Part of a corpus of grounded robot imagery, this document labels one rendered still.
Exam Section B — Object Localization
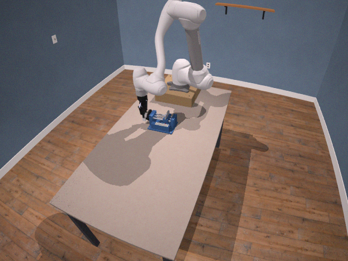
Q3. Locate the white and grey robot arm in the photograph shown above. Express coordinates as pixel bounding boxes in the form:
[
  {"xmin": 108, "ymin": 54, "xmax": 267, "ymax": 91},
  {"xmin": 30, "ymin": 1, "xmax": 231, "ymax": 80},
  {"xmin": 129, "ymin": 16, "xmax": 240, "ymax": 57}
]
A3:
[{"xmin": 133, "ymin": 0, "xmax": 214, "ymax": 97}]

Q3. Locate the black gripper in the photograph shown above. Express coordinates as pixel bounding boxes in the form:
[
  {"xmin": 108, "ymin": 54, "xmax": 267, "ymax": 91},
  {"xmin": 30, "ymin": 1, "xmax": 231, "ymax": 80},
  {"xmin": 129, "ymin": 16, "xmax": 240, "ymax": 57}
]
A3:
[{"xmin": 137, "ymin": 95, "xmax": 148, "ymax": 121}]

